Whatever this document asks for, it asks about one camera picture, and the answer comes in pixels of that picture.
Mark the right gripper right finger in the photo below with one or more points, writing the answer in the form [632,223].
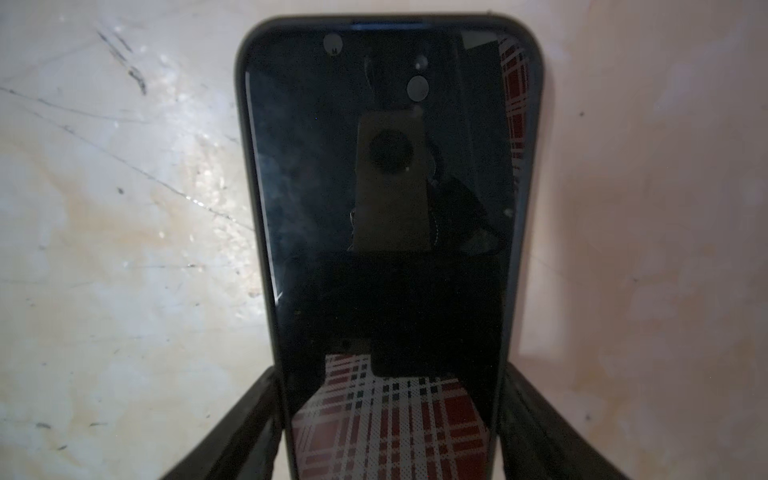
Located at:
[538,443]

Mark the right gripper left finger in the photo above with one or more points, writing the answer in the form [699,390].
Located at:
[245,443]

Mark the black phone case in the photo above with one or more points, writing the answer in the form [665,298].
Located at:
[252,180]

